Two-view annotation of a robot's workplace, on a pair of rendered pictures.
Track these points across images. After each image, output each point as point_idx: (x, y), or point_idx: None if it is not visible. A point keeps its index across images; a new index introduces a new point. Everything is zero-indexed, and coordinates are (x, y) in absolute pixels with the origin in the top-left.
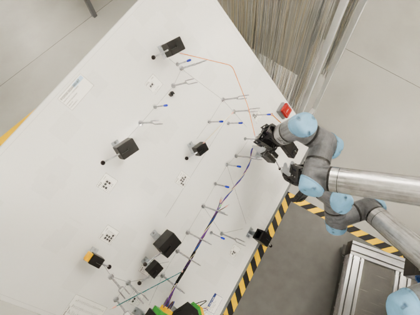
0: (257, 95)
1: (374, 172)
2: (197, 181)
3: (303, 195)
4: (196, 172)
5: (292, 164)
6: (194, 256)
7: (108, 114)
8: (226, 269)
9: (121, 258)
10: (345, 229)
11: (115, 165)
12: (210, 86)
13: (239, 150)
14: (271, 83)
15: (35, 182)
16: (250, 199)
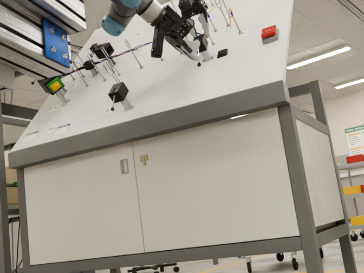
0: (260, 21)
1: None
2: None
3: (153, 40)
4: (164, 48)
5: (196, 44)
6: (101, 90)
7: (175, 10)
8: (91, 116)
9: (98, 65)
10: (104, 14)
11: (150, 28)
12: (232, 9)
13: None
14: (285, 16)
15: (130, 24)
16: (161, 86)
